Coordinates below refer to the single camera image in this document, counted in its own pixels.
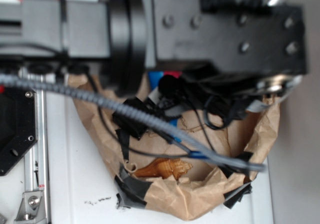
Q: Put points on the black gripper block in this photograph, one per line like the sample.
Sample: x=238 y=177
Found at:
x=232 y=41

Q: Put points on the brown paper bag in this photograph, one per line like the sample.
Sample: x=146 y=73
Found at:
x=205 y=186

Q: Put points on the golden seashell toy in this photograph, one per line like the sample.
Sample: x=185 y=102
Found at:
x=164 y=168

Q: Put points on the black octagonal mount plate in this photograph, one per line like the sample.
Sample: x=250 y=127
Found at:
x=17 y=126

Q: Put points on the aluminium extrusion rail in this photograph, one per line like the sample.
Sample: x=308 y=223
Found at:
x=36 y=160

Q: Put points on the silver corner bracket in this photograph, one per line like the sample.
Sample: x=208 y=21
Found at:
x=32 y=209

